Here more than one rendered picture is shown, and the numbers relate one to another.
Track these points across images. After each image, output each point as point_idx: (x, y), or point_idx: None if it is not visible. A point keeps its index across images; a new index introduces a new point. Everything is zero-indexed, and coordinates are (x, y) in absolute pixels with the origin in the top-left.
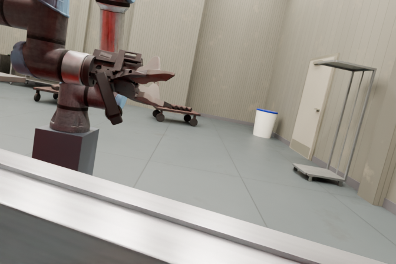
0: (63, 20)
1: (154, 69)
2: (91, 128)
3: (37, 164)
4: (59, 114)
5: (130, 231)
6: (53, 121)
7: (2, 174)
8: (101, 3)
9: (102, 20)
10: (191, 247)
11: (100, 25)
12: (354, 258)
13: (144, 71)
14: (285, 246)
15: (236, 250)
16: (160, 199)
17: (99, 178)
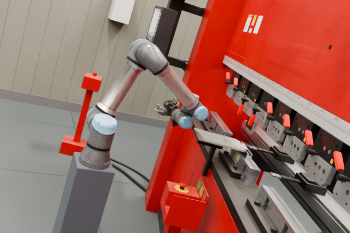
0: None
1: (177, 102)
2: (78, 154)
3: (222, 127)
4: (109, 154)
5: (224, 124)
6: (104, 163)
7: (225, 129)
8: (145, 70)
9: (136, 78)
10: (223, 123)
11: (134, 80)
12: (215, 117)
13: (178, 104)
14: (217, 119)
15: (220, 121)
16: (219, 123)
17: (220, 125)
